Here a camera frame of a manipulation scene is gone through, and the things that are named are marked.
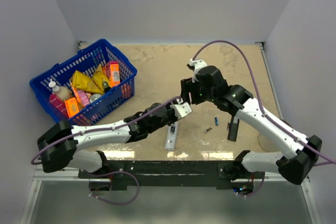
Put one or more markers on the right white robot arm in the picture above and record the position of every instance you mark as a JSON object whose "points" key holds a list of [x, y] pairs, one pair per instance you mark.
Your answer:
{"points": [[297, 153]]}

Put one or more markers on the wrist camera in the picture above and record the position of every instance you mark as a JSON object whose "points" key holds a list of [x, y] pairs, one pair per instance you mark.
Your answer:
{"points": [[181, 108], [196, 65]]}

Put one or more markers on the white remote control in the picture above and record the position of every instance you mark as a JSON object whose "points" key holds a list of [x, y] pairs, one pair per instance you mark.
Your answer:
{"points": [[171, 137]]}

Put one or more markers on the black remote control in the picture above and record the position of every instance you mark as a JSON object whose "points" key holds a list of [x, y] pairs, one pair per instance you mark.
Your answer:
{"points": [[233, 129]]}

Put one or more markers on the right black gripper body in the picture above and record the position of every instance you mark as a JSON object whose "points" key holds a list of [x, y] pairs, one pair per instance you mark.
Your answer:
{"points": [[199, 94]]}

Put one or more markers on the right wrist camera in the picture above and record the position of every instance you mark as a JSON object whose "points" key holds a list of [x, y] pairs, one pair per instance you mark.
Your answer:
{"points": [[196, 65]]}

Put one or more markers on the orange juice carton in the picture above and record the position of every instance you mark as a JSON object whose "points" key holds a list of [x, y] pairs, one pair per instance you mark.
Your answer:
{"points": [[113, 73]]}

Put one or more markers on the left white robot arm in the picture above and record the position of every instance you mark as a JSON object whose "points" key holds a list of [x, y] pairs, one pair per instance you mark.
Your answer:
{"points": [[62, 141]]}

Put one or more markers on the silver can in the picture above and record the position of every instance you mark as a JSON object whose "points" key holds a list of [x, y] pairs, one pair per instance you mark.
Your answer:
{"points": [[94, 97]]}

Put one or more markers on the white battery cover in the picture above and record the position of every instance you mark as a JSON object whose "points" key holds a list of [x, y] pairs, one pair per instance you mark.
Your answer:
{"points": [[190, 98]]}

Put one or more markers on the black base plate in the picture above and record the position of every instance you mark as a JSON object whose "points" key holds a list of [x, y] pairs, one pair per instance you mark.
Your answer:
{"points": [[218, 174]]}

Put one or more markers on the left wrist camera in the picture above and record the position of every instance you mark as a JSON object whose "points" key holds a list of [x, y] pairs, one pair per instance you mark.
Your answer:
{"points": [[181, 108]]}

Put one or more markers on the blue plastic shopping basket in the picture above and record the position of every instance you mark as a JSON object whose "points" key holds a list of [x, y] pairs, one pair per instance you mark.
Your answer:
{"points": [[86, 61]]}

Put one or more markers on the pink round container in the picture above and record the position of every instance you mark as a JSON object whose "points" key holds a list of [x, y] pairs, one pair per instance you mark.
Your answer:
{"points": [[83, 98]]}

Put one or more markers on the small orange box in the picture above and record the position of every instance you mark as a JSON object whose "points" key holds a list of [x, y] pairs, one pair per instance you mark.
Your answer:
{"points": [[72, 107]]}

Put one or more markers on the soap pump bottle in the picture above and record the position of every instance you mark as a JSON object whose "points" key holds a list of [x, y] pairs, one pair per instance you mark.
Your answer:
{"points": [[61, 92]]}

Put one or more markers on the yellow snack bag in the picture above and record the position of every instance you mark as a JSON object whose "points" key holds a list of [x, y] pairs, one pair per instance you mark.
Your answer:
{"points": [[100, 78], [83, 82]]}

